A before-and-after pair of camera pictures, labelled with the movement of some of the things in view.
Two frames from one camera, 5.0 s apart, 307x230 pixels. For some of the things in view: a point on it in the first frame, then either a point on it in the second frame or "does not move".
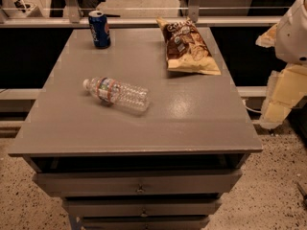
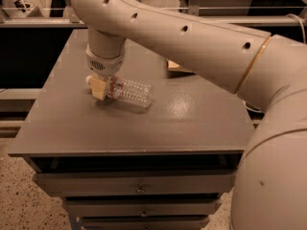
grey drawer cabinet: (167, 168) does not move
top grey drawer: (135, 182) does not move
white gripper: (294, 37) -> (104, 65)
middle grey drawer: (142, 207) does not move
